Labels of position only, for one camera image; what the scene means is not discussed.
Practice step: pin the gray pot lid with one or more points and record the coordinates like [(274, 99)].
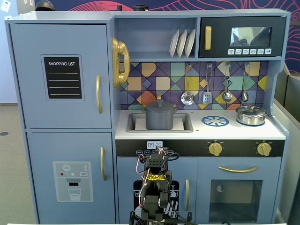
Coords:
[(160, 107)]

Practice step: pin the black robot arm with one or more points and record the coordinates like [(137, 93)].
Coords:
[(154, 201)]

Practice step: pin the shiny steel pot lid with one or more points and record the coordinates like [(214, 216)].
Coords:
[(251, 109)]

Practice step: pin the digital clock display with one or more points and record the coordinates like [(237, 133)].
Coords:
[(154, 145)]

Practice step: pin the blue dishwasher door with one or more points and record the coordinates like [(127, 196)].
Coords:
[(124, 173)]

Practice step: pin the gray toy pot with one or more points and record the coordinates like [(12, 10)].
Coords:
[(159, 120)]

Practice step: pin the gray toy sink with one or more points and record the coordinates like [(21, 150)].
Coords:
[(131, 122)]

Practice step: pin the blue oven door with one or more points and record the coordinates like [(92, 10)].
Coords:
[(204, 187)]

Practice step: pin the gold stove knob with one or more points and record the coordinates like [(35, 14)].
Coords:
[(264, 148), (215, 148)]

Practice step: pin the gold toy faucet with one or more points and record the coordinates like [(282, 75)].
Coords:
[(159, 95)]

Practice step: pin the blue burner print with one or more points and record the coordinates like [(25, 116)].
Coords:
[(215, 121)]

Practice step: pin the steel slotted spoon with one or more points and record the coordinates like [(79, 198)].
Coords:
[(187, 98)]

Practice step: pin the steel slotted spatula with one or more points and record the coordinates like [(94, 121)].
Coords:
[(207, 98)]

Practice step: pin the steel ladle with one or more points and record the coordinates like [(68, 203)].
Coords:
[(227, 96)]

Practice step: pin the small steel spoon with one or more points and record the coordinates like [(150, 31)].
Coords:
[(245, 96)]

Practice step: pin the gold toy telephone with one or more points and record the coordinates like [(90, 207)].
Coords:
[(122, 54)]

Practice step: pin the small blue freezer door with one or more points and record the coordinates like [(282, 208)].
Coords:
[(42, 152)]

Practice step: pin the white toy plate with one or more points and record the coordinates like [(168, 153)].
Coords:
[(174, 44), (181, 44), (190, 43)]

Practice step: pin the black shopping list board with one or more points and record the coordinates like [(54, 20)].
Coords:
[(62, 77)]

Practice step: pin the black toy microwave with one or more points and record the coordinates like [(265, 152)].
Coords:
[(222, 23)]

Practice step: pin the wide black cylinder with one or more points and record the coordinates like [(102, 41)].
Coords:
[(140, 8)]

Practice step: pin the large blue fridge door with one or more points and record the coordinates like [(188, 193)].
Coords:
[(28, 70)]

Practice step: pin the small black cylinder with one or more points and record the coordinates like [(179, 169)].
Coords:
[(119, 8)]

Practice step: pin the blue toy play kitchen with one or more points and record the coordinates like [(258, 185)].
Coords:
[(70, 16)]

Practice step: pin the black helmet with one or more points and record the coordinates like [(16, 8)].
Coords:
[(45, 5)]

